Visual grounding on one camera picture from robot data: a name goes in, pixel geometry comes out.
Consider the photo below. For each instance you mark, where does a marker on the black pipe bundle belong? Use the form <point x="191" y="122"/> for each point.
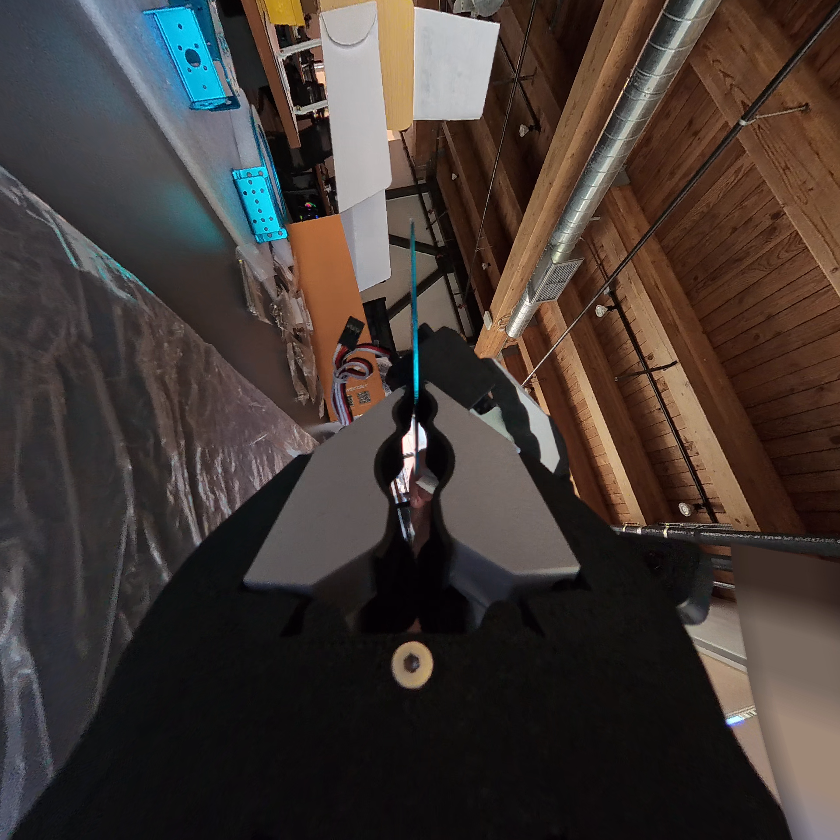
<point x="754" y="541"/>

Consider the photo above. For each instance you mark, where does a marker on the blue perforated flat bracket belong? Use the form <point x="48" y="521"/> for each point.
<point x="259" y="203"/>

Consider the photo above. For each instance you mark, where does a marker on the pile of small screw bags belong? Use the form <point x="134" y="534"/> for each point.
<point x="289" y="308"/>

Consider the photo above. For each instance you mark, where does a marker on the small blue U bracket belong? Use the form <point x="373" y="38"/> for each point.
<point x="190" y="59"/>

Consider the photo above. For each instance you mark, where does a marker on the blue round metal plate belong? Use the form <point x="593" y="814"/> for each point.
<point x="415" y="315"/>

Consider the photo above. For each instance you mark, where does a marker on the orange cardboard box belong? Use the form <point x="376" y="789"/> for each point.
<point x="321" y="275"/>

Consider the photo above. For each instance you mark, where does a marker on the white foam sheet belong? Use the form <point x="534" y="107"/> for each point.
<point x="229" y="144"/>

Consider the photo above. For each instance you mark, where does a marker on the yellow box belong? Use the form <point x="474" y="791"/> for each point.
<point x="282" y="10"/>

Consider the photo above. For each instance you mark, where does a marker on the silver air duct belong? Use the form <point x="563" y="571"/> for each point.
<point x="610" y="151"/>

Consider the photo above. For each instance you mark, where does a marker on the clear plastic bag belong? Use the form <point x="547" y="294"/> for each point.
<point x="98" y="426"/>

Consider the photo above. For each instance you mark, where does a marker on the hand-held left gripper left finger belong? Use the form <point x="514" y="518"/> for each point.
<point x="315" y="525"/>

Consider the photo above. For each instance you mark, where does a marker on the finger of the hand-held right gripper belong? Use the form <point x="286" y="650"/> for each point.
<point x="554" y="446"/>

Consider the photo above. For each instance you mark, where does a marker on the black servo motor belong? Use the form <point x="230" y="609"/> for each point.
<point x="459" y="374"/>

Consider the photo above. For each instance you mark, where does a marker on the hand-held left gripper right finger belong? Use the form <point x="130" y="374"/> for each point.
<point x="505" y="525"/>

